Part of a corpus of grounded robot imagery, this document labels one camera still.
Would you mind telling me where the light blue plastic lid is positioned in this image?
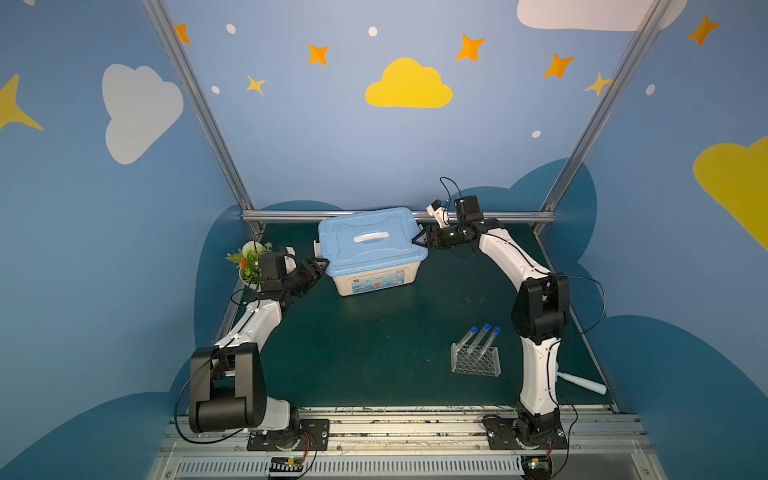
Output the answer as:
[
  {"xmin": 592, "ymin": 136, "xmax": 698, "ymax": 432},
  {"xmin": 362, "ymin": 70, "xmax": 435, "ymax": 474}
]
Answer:
[{"xmin": 318, "ymin": 207, "xmax": 428, "ymax": 277}]

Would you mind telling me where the test tube blue cap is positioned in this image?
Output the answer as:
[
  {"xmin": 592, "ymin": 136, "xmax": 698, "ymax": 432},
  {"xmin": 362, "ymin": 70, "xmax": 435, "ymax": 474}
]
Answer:
[
  {"xmin": 479, "ymin": 326, "xmax": 501, "ymax": 358},
  {"xmin": 453, "ymin": 326, "xmax": 479, "ymax": 354},
  {"xmin": 467, "ymin": 323, "xmax": 491, "ymax": 355}
]

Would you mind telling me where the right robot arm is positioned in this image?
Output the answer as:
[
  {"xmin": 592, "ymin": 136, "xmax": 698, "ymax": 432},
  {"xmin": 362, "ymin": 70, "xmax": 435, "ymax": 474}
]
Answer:
[{"xmin": 412, "ymin": 196, "xmax": 570, "ymax": 420}]

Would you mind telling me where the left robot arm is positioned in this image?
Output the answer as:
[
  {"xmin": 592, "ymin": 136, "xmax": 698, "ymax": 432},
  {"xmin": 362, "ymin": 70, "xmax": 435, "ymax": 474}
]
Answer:
[{"xmin": 185, "ymin": 248, "xmax": 329, "ymax": 434}]

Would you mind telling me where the potted plant white pot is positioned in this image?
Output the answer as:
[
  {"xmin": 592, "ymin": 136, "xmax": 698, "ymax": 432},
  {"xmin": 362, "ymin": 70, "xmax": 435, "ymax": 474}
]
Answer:
[{"xmin": 226, "ymin": 240, "xmax": 273, "ymax": 285}]

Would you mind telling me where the white plastic storage bin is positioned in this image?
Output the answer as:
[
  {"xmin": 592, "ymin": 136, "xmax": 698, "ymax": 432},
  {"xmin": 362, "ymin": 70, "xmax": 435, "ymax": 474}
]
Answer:
[{"xmin": 314, "ymin": 238, "xmax": 428, "ymax": 296}]

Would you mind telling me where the clear acrylic test tube rack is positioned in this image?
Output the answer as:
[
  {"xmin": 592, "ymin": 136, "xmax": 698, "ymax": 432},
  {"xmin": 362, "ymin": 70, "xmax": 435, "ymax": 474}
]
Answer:
[{"xmin": 450, "ymin": 343, "xmax": 501, "ymax": 377}]

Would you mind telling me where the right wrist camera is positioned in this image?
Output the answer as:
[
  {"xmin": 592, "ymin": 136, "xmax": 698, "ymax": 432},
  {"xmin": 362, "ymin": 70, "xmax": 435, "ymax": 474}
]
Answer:
[{"xmin": 426, "ymin": 199, "xmax": 449, "ymax": 229}]

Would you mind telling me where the aluminium frame rail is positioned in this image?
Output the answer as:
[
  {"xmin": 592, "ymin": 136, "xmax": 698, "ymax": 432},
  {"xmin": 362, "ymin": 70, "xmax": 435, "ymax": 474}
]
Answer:
[{"xmin": 241, "ymin": 208, "xmax": 557, "ymax": 225}]

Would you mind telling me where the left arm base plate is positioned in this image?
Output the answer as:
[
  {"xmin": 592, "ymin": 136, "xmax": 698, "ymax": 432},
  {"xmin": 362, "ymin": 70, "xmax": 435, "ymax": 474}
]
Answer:
[{"xmin": 246, "ymin": 419, "xmax": 330, "ymax": 452}]

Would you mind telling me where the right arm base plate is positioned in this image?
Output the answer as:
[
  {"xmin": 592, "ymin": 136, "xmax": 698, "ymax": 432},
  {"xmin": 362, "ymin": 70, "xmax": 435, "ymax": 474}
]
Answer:
[{"xmin": 481, "ymin": 412, "xmax": 569, "ymax": 450}]

